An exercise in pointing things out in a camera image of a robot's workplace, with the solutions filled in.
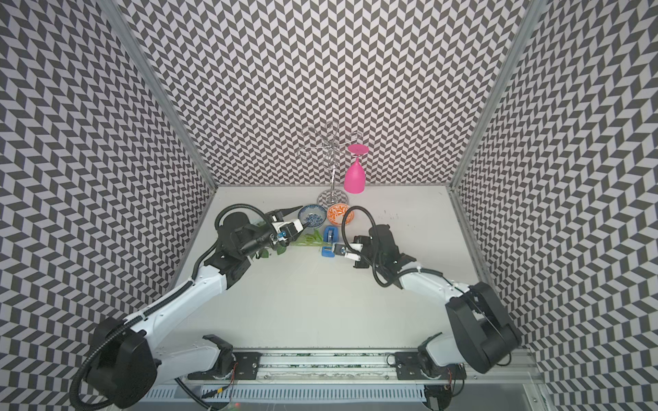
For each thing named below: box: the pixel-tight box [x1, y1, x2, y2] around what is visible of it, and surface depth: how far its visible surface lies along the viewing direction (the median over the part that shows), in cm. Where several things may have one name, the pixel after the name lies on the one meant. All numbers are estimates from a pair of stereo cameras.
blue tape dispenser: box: [321, 225, 340, 258], surface depth 98 cm
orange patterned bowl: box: [327, 202, 355, 227], surface depth 107 cm
